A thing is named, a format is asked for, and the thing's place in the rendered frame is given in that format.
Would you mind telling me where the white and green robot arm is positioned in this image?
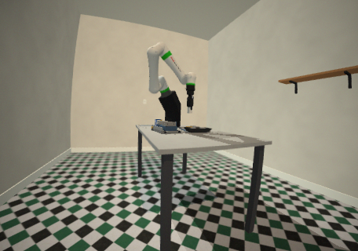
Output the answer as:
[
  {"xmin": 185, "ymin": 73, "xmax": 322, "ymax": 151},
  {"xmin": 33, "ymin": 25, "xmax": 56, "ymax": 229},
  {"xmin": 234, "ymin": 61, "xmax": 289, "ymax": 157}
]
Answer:
[{"xmin": 147, "ymin": 42, "xmax": 196, "ymax": 97}]

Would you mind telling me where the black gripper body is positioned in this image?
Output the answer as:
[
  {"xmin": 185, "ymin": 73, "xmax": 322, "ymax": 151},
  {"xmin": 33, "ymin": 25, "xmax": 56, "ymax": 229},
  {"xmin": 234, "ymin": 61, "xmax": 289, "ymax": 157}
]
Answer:
[{"xmin": 187, "ymin": 91, "xmax": 194, "ymax": 99}]

